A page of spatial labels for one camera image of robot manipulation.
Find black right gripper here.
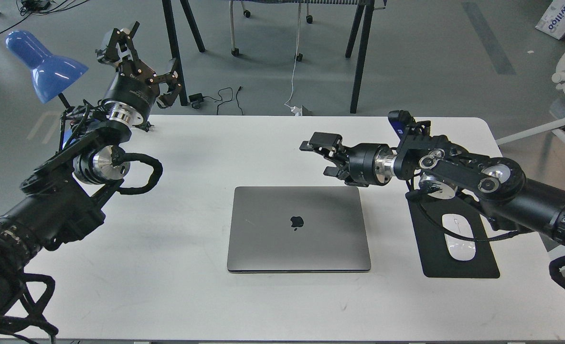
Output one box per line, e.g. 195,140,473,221
299,131,395,187

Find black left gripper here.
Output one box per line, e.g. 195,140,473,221
96,21,182,126

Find grey laptop computer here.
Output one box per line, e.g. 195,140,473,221
227,186,372,273

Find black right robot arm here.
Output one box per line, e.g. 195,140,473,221
299,110,565,290

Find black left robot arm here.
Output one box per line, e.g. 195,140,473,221
0,22,182,343

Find blue desk lamp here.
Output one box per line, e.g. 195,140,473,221
5,30,88,104

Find black mouse pad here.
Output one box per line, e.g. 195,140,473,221
407,198,500,279

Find white computer mouse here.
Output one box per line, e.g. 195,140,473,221
442,214,477,261

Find white cardboard box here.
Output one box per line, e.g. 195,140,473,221
535,0,565,40

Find white charging cable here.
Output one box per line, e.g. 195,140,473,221
285,0,313,117

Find black power adapter cable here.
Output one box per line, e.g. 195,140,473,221
189,86,245,116

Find rolling cart frame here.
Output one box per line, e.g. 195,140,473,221
229,0,313,62

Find black floor cables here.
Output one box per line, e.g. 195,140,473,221
0,0,92,46

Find black table frame legs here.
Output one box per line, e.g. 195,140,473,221
161,0,376,115

